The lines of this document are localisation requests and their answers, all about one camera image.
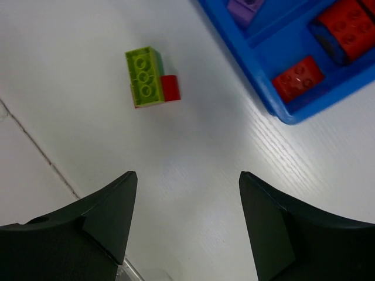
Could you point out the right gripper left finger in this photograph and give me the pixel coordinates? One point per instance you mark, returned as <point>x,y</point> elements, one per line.
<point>85,240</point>

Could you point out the blue compartment tray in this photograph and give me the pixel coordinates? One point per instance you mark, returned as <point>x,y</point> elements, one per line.
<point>276,39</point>

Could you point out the yellow long lego brick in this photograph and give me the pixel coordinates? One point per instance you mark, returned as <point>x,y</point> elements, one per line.
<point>148,82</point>

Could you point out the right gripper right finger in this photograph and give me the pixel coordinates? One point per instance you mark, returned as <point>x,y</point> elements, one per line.
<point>293,240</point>

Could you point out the purple round lego brick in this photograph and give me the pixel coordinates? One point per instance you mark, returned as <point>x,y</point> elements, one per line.
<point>243,11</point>

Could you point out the red half round lego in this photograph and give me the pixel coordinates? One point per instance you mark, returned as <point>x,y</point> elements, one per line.
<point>298,79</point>

